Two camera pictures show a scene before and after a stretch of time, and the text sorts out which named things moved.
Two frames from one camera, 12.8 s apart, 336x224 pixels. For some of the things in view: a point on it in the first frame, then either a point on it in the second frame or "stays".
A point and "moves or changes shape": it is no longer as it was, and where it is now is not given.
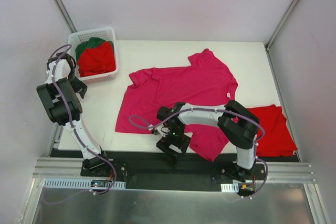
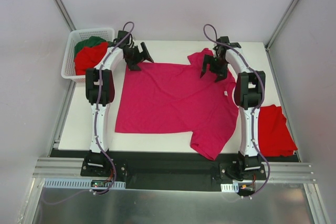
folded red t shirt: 277,141 stays
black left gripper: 79,87 -> 137,56
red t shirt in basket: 97,59 stays
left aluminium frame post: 59,1 stays
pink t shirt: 204,81 moves or changes shape
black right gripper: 173,146 -> 214,65
